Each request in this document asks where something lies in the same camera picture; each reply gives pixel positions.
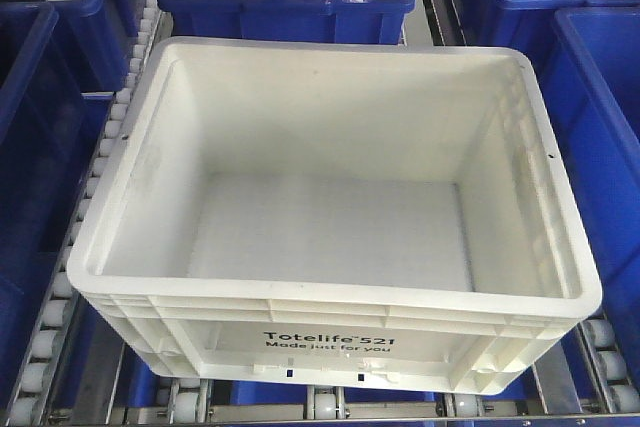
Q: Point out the white plastic Totelife tote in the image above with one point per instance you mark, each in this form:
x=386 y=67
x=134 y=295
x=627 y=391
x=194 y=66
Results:
x=366 y=216

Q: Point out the blue bin far upper left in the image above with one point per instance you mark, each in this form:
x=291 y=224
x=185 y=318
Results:
x=95 y=37

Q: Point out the blue bin shelf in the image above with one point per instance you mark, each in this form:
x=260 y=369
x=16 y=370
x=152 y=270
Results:
x=590 y=85
x=48 y=133

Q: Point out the roller track shelf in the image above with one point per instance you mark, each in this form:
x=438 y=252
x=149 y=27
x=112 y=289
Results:
x=72 y=353
x=609 y=367

